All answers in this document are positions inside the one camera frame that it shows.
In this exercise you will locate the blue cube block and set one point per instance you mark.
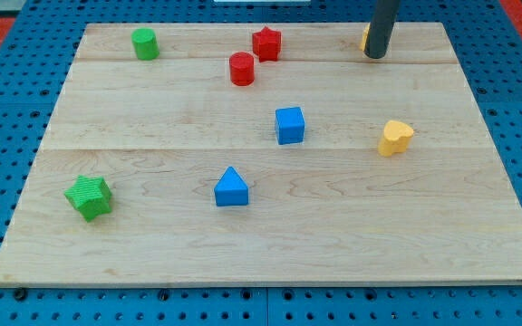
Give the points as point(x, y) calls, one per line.
point(289, 125)

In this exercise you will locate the blue triangular prism block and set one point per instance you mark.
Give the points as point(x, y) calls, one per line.
point(231, 189)

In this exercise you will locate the red cylinder block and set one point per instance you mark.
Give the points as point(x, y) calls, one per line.
point(242, 68)

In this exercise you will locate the light wooden board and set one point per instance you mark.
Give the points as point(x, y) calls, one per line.
point(327, 212)

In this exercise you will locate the red star block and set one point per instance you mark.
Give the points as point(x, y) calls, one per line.
point(266, 44)

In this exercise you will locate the yellow heart block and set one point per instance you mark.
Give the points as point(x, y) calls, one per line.
point(396, 137)

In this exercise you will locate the yellow block behind rod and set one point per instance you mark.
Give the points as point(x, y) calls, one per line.
point(365, 34)

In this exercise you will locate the green cylinder block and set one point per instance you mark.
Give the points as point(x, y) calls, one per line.
point(145, 44)

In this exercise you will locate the green star block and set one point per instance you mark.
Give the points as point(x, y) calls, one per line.
point(90, 197)

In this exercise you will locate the dark grey cylindrical pointer rod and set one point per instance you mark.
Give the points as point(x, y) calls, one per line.
point(380, 28)

